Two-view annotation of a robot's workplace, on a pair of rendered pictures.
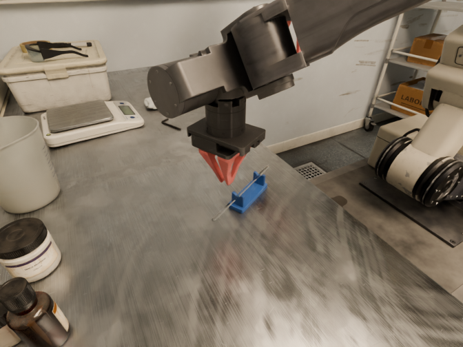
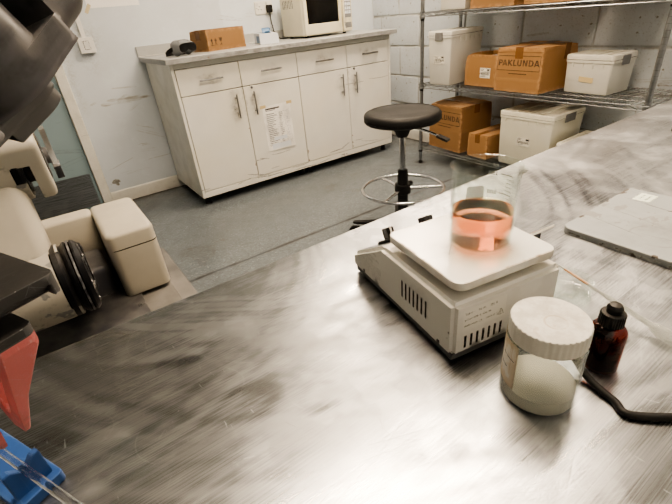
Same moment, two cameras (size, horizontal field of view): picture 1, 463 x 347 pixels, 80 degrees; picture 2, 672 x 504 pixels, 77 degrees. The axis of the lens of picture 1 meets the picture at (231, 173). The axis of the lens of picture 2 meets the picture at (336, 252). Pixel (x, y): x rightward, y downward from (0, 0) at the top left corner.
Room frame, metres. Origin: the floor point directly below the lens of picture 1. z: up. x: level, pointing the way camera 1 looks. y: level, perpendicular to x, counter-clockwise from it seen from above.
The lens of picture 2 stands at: (0.17, 0.20, 1.05)
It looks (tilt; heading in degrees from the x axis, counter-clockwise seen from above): 30 degrees down; 266
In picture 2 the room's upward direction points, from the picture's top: 6 degrees counter-clockwise
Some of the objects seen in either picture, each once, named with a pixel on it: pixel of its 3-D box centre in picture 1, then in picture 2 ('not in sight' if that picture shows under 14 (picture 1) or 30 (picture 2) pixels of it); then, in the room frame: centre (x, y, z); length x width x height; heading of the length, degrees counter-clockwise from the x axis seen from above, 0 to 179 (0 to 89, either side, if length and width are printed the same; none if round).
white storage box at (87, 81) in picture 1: (63, 72); not in sight; (1.04, 0.62, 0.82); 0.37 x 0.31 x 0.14; 25
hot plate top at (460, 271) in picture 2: not in sight; (466, 243); (0.01, -0.15, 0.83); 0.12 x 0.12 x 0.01; 18
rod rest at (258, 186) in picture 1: (249, 190); (1, 457); (0.43, -0.04, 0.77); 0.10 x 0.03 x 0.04; 145
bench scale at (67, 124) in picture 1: (92, 118); not in sight; (0.76, 0.41, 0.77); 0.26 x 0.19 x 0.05; 122
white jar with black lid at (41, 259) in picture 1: (27, 250); not in sight; (0.27, 0.31, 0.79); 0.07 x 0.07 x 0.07
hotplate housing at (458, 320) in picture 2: not in sight; (448, 268); (0.01, -0.18, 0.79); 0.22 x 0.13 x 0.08; 108
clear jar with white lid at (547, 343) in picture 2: not in sight; (542, 356); (-0.01, -0.03, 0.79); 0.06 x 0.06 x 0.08
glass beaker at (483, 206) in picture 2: not in sight; (485, 207); (-0.01, -0.14, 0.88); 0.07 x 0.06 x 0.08; 124
